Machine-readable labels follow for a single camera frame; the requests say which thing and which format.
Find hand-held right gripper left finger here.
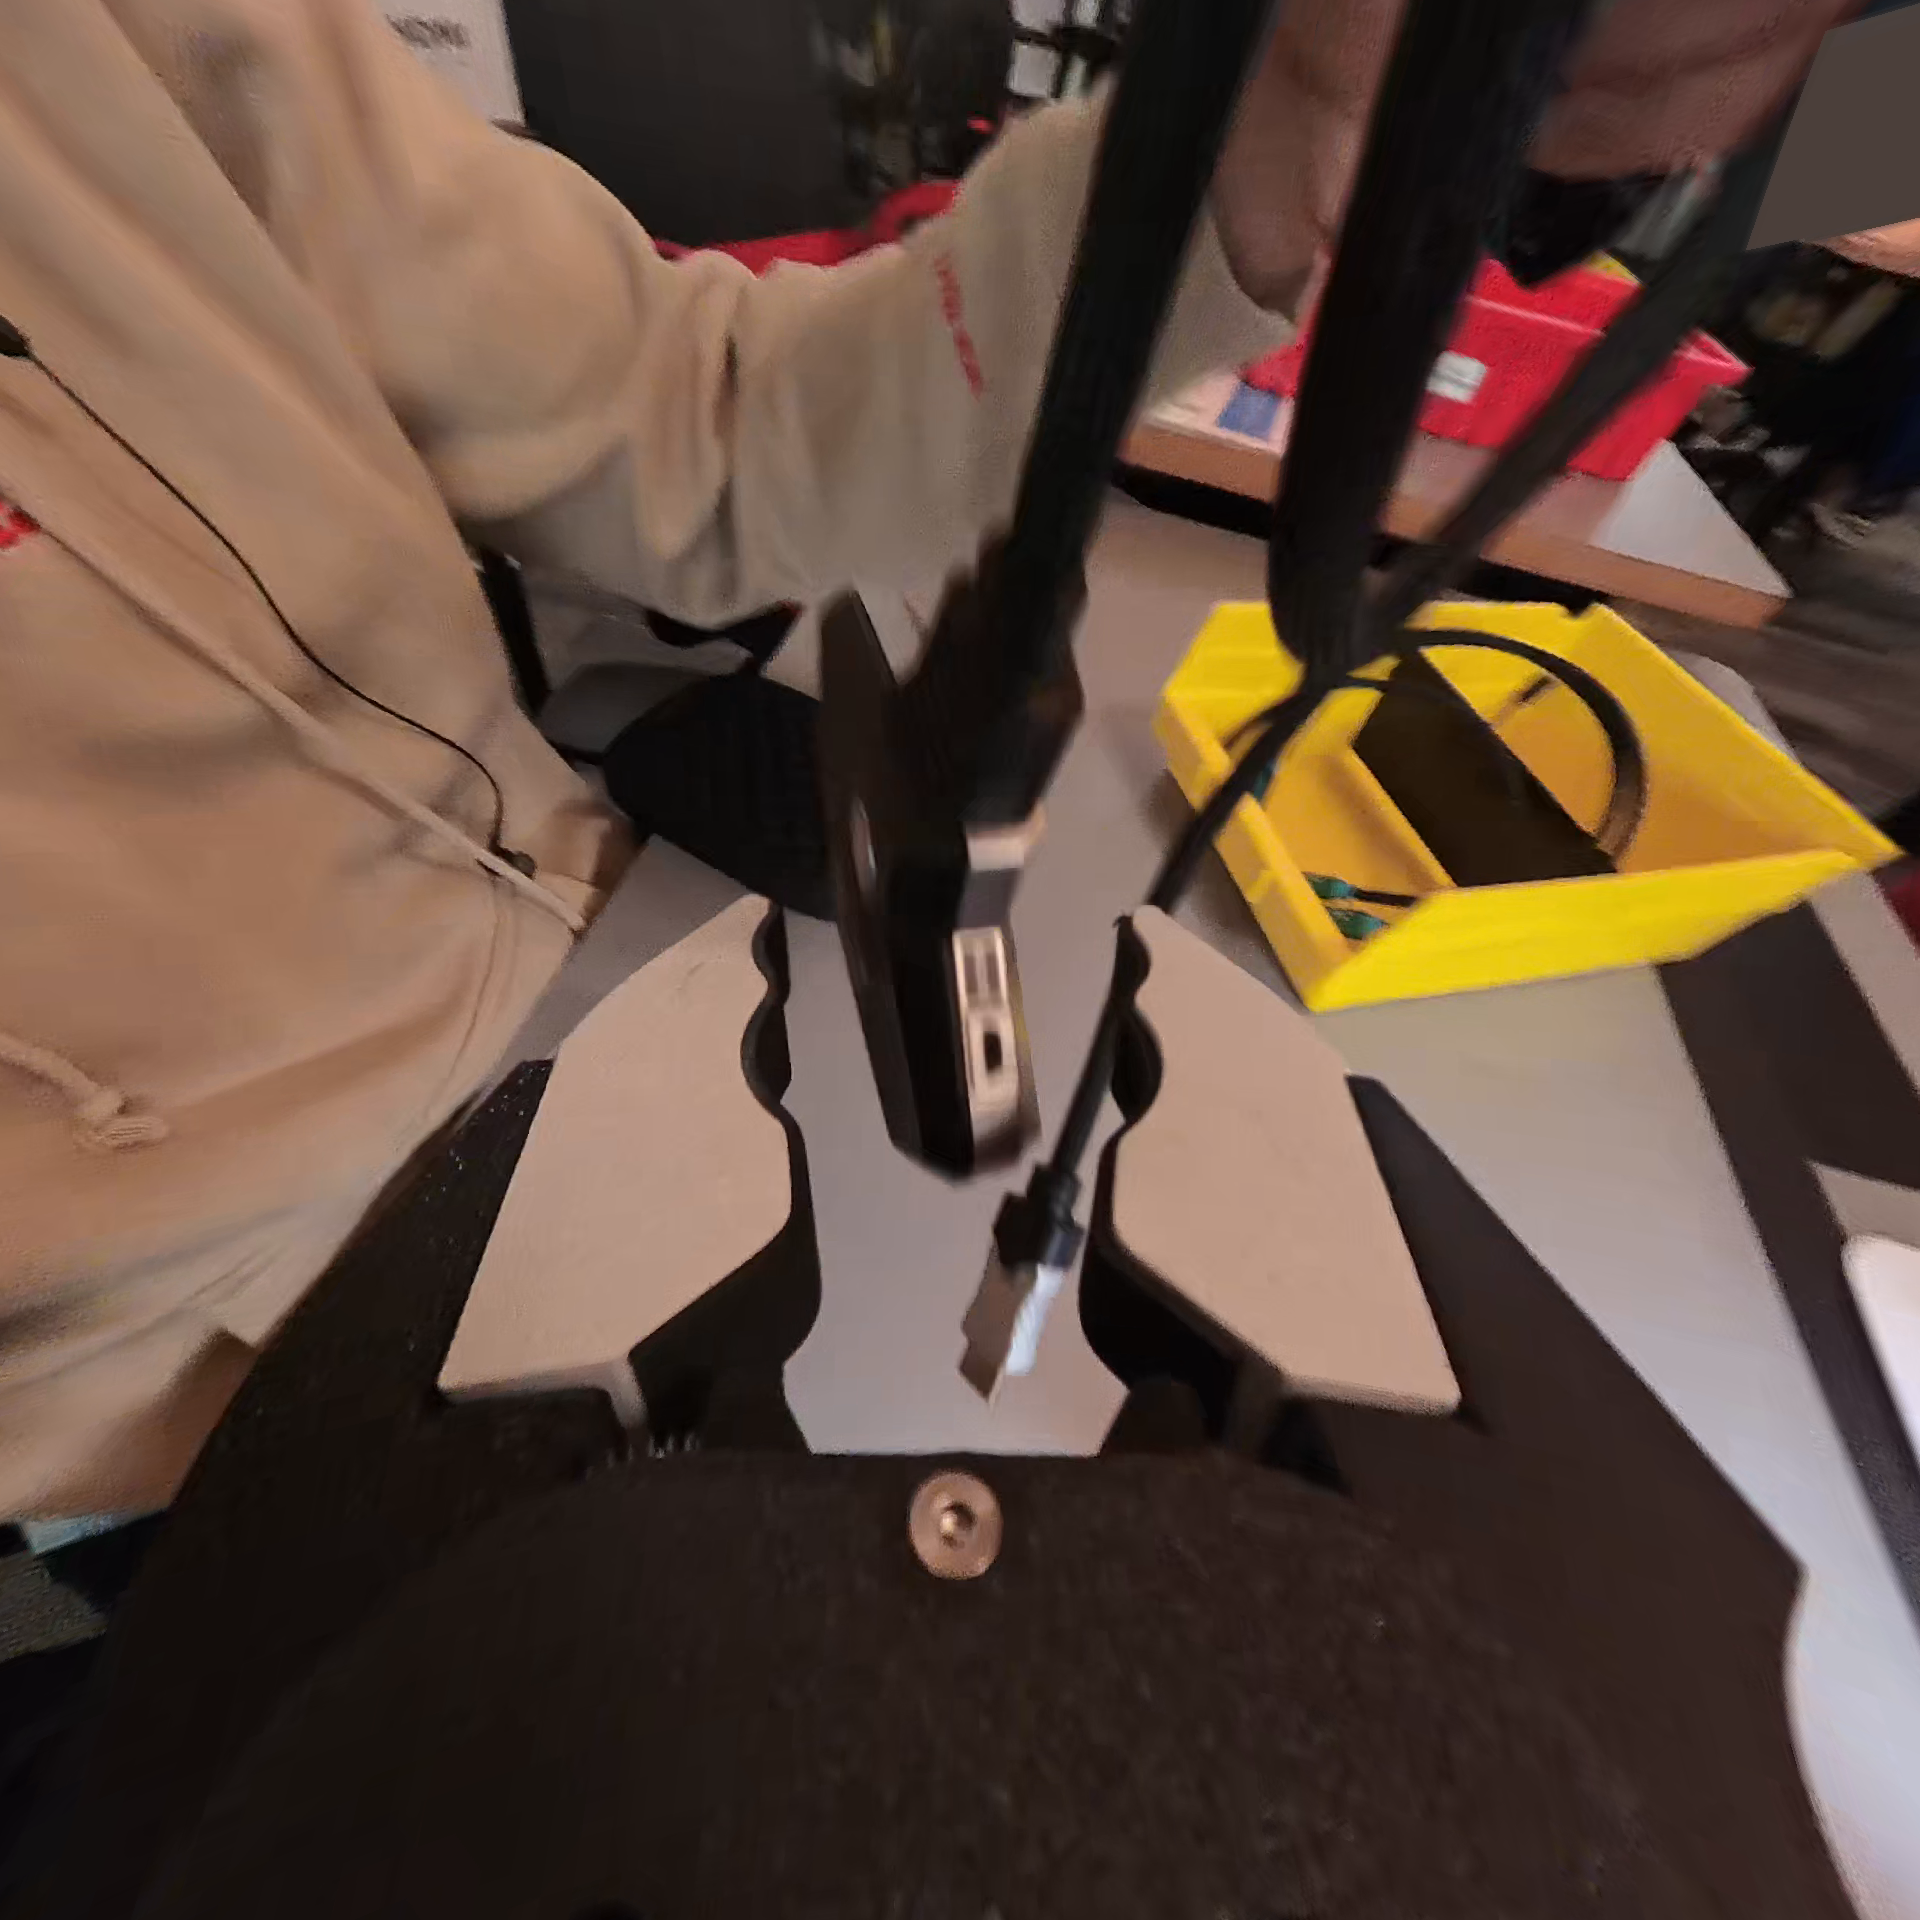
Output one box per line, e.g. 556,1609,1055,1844
437,894,824,1451

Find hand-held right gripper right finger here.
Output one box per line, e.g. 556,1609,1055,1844
1078,905,1462,1451

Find thin black usb cable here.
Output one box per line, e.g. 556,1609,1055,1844
957,659,1322,1400

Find black green-tipped hdmi cable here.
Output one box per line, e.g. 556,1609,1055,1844
1303,627,1648,952

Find black silver hdmi hub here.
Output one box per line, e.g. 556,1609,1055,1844
818,588,1047,1180

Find thick black braided hub cable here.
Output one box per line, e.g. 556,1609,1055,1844
901,0,1826,843

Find yellow plastic bin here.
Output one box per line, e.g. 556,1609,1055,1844
1152,600,1904,1015

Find person's left forearm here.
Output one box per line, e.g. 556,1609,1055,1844
433,83,1306,635

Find long ribbed red bin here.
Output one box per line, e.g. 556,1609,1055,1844
1245,256,1752,484

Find wood-edged grey table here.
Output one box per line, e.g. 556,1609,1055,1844
1122,376,1793,635

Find black textured pad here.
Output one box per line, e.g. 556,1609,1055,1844
605,677,843,921

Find black bin divider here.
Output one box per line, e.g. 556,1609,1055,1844
1359,659,1624,892

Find person in beige hoodie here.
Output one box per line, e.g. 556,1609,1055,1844
0,0,722,1524

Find thin black clip-on wire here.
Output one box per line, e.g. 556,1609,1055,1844
0,315,543,880

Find red tote with handles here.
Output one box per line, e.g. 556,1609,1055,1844
654,178,962,277

